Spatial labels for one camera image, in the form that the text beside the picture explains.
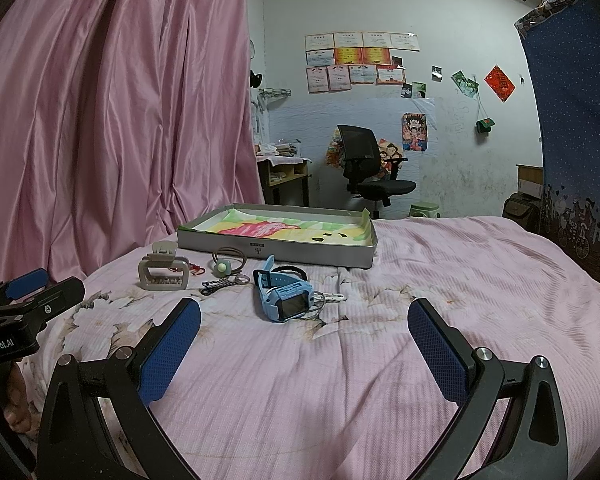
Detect grey hair claw clip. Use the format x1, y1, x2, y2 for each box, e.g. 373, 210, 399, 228
137, 240, 189, 292

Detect brown hair tie with flower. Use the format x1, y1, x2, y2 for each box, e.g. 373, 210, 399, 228
209, 245, 249, 279

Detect blue smart watch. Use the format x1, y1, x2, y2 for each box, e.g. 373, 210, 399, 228
253, 255, 314, 323

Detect silver bangle rings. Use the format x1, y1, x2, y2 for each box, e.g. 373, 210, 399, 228
306, 289, 348, 320

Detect black hair elastic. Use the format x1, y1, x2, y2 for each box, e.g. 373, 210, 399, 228
273, 266, 308, 281

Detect person's left hand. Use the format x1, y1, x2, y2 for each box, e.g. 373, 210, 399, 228
0, 363, 32, 434

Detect pink bed sheet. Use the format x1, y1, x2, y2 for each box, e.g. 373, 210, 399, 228
9, 214, 600, 480

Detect pink satin curtain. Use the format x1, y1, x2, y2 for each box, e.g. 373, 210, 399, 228
0, 0, 262, 281

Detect dark bag on floor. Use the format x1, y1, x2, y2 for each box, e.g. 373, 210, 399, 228
502, 193, 541, 234

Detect green plastic stool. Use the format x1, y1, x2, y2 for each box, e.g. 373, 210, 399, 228
408, 202, 441, 218

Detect cardboard box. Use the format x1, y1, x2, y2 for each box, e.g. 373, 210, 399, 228
517, 165, 544, 198

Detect wooden desk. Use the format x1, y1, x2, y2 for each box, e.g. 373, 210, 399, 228
257, 155, 311, 207

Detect grey tray with drawing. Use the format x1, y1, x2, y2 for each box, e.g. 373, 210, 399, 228
178, 204, 378, 269

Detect black office chair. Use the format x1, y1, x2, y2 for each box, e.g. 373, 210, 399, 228
337, 125, 416, 219

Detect green hanging pouch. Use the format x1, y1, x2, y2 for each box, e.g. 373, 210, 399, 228
476, 118, 495, 134

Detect anime poster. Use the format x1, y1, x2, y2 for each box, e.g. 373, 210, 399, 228
401, 113, 428, 153

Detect red paper square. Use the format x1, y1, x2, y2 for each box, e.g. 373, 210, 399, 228
484, 65, 516, 103

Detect blue starry curtain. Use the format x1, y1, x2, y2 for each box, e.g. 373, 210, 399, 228
516, 0, 600, 282

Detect wall certificates cluster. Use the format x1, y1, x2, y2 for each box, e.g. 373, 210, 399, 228
304, 32, 420, 94

